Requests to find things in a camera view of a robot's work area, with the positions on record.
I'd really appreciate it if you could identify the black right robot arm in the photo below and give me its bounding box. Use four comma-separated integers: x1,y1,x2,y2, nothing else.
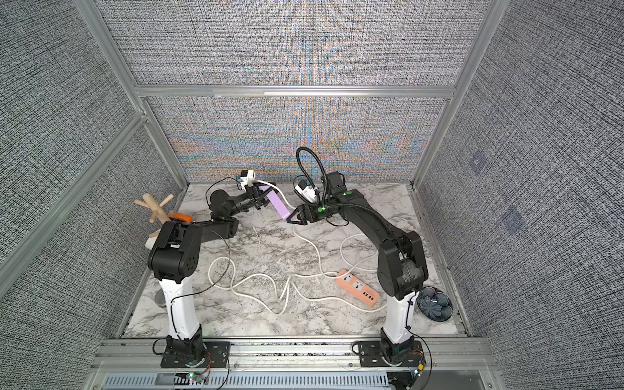
287,172,429,354

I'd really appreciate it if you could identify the aluminium front rail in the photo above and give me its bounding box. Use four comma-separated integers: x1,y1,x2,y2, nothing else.
89,335,499,372

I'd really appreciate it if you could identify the cream ceramic mug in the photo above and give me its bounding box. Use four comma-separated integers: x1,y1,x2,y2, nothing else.
145,230,160,250

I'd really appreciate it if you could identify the wooden mug tree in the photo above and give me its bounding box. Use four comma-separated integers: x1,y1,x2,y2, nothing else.
133,193,176,224

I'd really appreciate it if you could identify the orange box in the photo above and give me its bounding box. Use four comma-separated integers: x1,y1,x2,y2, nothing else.
169,212,193,224

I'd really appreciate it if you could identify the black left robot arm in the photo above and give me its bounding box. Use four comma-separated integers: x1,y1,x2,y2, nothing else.
148,183,276,349

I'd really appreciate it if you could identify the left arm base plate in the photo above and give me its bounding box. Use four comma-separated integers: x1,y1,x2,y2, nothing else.
160,340,231,369

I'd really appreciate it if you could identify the dark blue bowl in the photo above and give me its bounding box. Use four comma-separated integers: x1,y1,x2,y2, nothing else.
417,286,453,322

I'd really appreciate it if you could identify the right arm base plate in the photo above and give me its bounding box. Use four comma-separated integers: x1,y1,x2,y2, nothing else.
355,339,427,368

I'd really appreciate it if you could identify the pink power strip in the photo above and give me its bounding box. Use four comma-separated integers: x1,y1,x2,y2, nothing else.
335,269,380,309

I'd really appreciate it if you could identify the metal tin can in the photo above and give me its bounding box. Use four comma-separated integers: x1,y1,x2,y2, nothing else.
153,289,167,308

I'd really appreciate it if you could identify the purple power strip white cord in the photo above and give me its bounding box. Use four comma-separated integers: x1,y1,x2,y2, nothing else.
255,179,381,279

